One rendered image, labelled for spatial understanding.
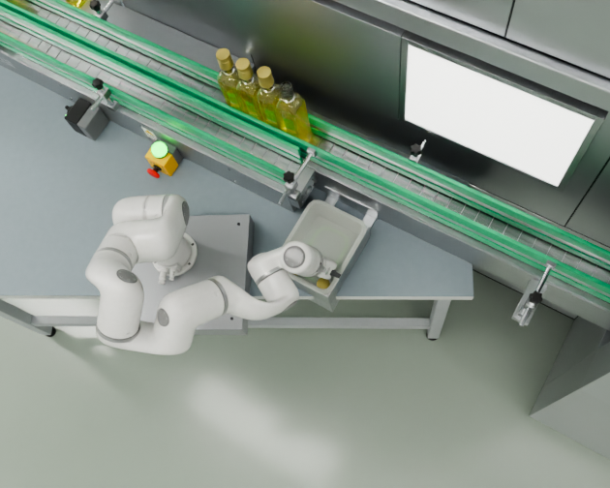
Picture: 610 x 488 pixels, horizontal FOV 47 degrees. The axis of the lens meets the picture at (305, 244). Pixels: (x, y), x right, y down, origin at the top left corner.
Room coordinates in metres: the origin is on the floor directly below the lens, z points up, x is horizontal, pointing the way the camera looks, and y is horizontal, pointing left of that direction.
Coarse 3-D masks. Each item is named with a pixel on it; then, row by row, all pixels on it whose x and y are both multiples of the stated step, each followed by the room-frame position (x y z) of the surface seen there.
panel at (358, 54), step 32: (256, 0) 1.10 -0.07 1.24; (288, 0) 1.03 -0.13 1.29; (320, 0) 0.97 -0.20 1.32; (256, 32) 1.12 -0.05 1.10; (288, 32) 1.04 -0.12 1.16; (320, 32) 0.97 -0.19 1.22; (352, 32) 0.91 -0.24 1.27; (384, 32) 0.85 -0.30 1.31; (288, 64) 1.06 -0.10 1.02; (320, 64) 0.98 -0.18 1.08; (352, 64) 0.91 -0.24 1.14; (384, 64) 0.85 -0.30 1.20; (480, 64) 0.70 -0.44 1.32; (352, 96) 0.92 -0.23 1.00; (384, 96) 0.85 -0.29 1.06; (544, 96) 0.59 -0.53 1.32; (576, 160) 0.51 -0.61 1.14
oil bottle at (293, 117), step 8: (296, 96) 0.91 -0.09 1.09; (280, 104) 0.91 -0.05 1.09; (288, 104) 0.90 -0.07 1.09; (296, 104) 0.90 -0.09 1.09; (304, 104) 0.91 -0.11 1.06; (280, 112) 0.91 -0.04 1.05; (288, 112) 0.89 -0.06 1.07; (296, 112) 0.88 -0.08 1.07; (304, 112) 0.90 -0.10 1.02; (280, 120) 0.91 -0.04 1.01; (288, 120) 0.89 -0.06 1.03; (296, 120) 0.88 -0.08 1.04; (304, 120) 0.90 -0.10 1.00; (288, 128) 0.90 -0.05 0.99; (296, 128) 0.88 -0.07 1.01; (304, 128) 0.89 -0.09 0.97; (296, 136) 0.88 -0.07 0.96; (304, 136) 0.89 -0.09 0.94
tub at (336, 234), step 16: (320, 208) 0.73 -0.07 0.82; (336, 208) 0.71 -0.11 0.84; (304, 224) 0.70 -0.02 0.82; (320, 224) 0.71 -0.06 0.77; (336, 224) 0.69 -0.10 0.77; (352, 224) 0.66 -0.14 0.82; (288, 240) 0.66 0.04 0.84; (304, 240) 0.68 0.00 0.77; (320, 240) 0.66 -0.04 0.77; (336, 240) 0.65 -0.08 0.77; (352, 240) 0.63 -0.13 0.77; (336, 256) 0.60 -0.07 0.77; (288, 272) 0.58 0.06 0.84
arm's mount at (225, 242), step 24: (192, 216) 0.83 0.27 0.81; (216, 216) 0.81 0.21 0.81; (240, 216) 0.78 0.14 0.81; (216, 240) 0.74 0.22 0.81; (240, 240) 0.72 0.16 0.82; (144, 264) 0.74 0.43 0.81; (216, 264) 0.67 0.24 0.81; (240, 264) 0.65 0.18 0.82; (144, 288) 0.68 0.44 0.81; (168, 288) 0.65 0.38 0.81; (144, 312) 0.61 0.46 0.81
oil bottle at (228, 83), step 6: (234, 66) 1.05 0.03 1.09; (222, 72) 1.05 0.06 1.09; (234, 72) 1.03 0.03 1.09; (222, 78) 1.03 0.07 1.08; (228, 78) 1.02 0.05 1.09; (234, 78) 1.02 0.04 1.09; (222, 84) 1.03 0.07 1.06; (228, 84) 1.02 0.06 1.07; (234, 84) 1.01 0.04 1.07; (222, 90) 1.04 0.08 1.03; (228, 90) 1.02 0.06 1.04; (234, 90) 1.01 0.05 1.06; (228, 96) 1.03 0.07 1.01; (234, 96) 1.01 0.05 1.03; (228, 102) 1.03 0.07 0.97; (234, 102) 1.02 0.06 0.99; (240, 108) 1.01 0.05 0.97
